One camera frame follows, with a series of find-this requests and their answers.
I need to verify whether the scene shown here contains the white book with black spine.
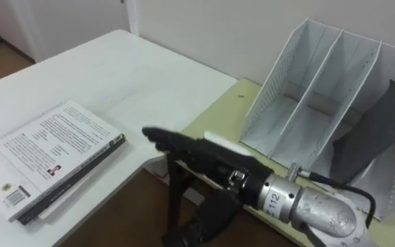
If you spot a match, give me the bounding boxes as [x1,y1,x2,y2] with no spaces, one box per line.
[0,99,127,226]

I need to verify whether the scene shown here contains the white metal file organiser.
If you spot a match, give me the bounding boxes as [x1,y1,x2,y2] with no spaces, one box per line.
[240,17,395,222]

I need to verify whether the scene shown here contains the white desk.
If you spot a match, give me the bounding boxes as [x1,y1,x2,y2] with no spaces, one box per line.
[0,29,239,247]

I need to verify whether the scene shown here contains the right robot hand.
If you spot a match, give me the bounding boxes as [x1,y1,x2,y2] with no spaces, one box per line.
[141,126,274,208]

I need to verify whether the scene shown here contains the yellow-green desk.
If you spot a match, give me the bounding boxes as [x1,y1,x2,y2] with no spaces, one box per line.
[142,78,395,247]

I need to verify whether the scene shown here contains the dark grey book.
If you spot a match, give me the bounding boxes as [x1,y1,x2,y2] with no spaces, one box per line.
[329,79,395,187]

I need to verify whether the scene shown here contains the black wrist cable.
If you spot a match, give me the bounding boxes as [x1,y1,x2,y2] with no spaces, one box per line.
[287,163,377,230]

